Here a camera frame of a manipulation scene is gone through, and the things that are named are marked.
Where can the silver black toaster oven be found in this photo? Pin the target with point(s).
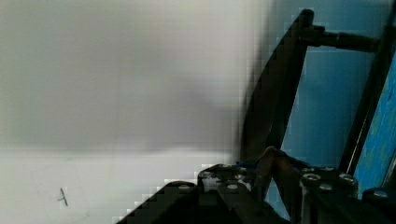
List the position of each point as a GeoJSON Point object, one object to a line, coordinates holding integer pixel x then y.
{"type": "Point", "coordinates": [343, 74]}

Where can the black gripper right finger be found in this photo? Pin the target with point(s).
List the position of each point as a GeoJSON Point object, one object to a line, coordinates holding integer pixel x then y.
{"type": "Point", "coordinates": [312, 195]}

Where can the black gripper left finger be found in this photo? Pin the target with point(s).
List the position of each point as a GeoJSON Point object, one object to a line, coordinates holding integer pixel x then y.
{"type": "Point", "coordinates": [229, 176]}

